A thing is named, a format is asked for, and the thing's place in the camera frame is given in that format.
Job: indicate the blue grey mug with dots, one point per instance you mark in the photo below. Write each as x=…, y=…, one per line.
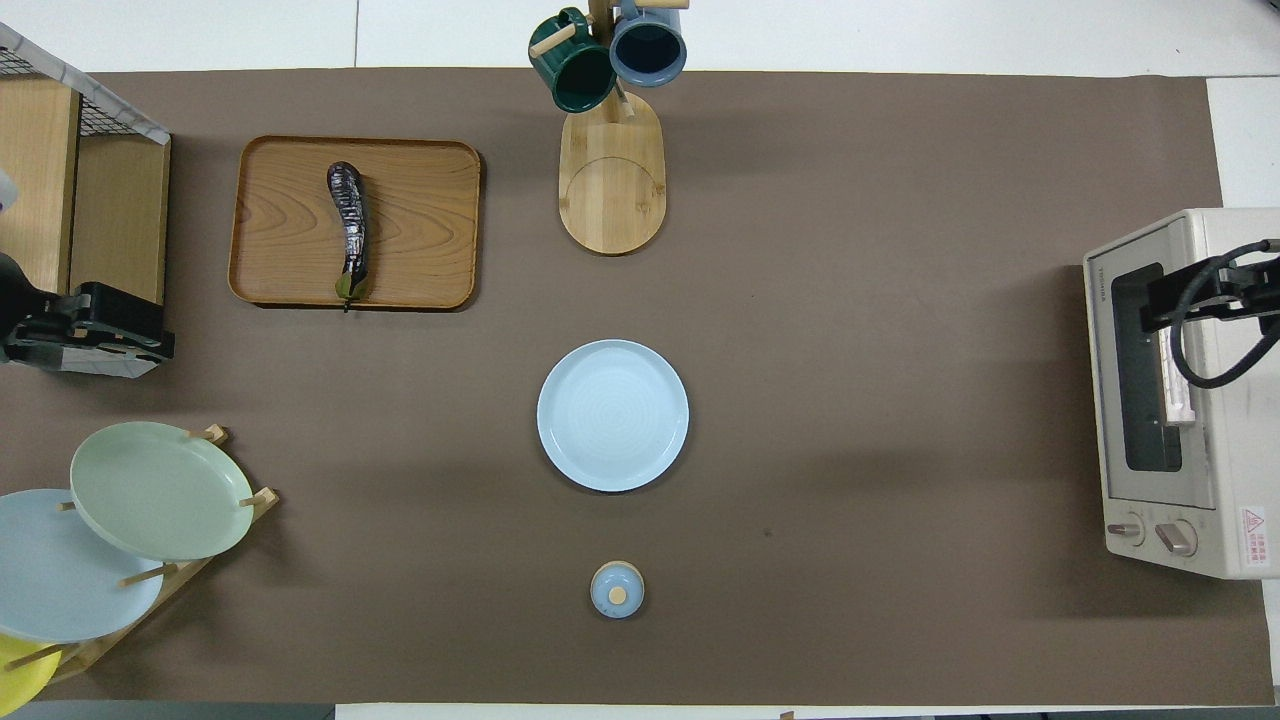
x=648, y=50

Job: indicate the large light blue plate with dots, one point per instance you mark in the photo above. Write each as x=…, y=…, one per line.
x=60, y=590

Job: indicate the wooden mug tree stand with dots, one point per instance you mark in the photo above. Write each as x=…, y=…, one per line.
x=612, y=190

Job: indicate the silver oven knob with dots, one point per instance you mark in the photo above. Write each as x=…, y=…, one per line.
x=1177, y=538
x=1127, y=530

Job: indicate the beige toaster oven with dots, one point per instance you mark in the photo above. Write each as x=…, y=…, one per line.
x=1230, y=460

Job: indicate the dark green mug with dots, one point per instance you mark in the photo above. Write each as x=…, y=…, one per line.
x=580, y=75

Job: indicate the small light blue plate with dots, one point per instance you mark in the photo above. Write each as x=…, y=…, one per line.
x=612, y=415

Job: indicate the brown table mat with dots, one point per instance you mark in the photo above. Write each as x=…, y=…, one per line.
x=850, y=550

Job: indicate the pale green plate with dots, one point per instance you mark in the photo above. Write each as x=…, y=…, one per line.
x=160, y=490

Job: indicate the wooden dish rack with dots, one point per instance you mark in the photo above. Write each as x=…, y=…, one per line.
x=212, y=434

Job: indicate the rectangular wooden tray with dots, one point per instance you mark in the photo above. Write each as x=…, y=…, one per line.
x=420, y=220

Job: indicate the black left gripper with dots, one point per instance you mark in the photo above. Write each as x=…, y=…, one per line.
x=35, y=335

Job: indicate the dark purple eggplant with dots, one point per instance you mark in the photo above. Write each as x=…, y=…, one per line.
x=350, y=220

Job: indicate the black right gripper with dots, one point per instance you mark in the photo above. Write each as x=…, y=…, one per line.
x=1260, y=290

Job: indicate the yellow plate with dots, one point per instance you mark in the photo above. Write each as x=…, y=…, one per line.
x=20, y=680

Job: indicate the small blue lidded jar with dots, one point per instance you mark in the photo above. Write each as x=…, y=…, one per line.
x=605, y=598

